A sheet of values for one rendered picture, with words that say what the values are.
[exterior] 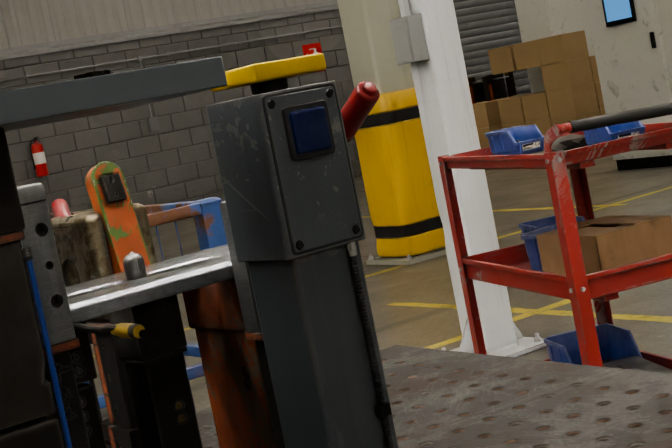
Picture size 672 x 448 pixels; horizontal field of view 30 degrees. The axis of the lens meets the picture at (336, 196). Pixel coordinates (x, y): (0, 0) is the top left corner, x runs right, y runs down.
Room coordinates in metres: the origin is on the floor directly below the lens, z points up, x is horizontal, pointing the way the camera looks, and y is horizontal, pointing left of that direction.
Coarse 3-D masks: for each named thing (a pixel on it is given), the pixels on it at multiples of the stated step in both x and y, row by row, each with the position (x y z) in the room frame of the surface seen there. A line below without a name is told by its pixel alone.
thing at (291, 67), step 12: (276, 60) 0.84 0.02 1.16; (288, 60) 0.84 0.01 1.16; (300, 60) 0.85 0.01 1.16; (312, 60) 0.86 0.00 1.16; (324, 60) 0.86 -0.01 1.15; (228, 72) 0.85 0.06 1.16; (240, 72) 0.84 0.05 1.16; (252, 72) 0.83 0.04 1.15; (264, 72) 0.83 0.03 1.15; (276, 72) 0.84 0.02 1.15; (288, 72) 0.84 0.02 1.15; (300, 72) 0.85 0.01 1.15; (312, 72) 0.87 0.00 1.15; (228, 84) 0.85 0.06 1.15; (240, 84) 0.84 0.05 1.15; (252, 84) 0.86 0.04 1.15; (264, 84) 0.86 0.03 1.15; (276, 84) 0.86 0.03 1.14
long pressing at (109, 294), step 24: (168, 264) 1.22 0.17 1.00; (192, 264) 1.22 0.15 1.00; (216, 264) 1.11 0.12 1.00; (72, 288) 1.18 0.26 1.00; (96, 288) 1.15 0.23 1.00; (120, 288) 1.10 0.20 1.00; (144, 288) 1.06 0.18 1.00; (168, 288) 1.08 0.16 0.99; (192, 288) 1.09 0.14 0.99; (72, 312) 1.02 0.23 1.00; (96, 312) 1.03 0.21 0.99
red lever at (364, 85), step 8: (360, 88) 0.94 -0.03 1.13; (368, 88) 0.94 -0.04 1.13; (376, 88) 0.94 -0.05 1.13; (352, 96) 0.95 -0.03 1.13; (360, 96) 0.94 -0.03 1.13; (368, 96) 0.94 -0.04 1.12; (376, 96) 0.94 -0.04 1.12; (352, 104) 0.95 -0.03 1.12; (360, 104) 0.94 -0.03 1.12; (368, 104) 0.94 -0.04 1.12; (344, 112) 0.96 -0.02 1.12; (352, 112) 0.95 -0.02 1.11; (360, 112) 0.95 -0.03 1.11; (368, 112) 0.95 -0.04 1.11; (344, 120) 0.96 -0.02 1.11; (352, 120) 0.95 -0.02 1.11; (360, 120) 0.95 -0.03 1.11; (352, 128) 0.96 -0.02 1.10; (352, 136) 0.97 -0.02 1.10
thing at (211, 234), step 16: (160, 208) 3.28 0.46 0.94; (176, 208) 3.00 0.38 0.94; (192, 208) 3.02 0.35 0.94; (208, 208) 3.04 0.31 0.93; (160, 224) 2.97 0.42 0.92; (176, 224) 3.25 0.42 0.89; (208, 224) 3.04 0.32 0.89; (208, 240) 3.03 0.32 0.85; (224, 240) 3.05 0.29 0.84; (192, 352) 3.27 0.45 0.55; (192, 368) 2.97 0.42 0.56
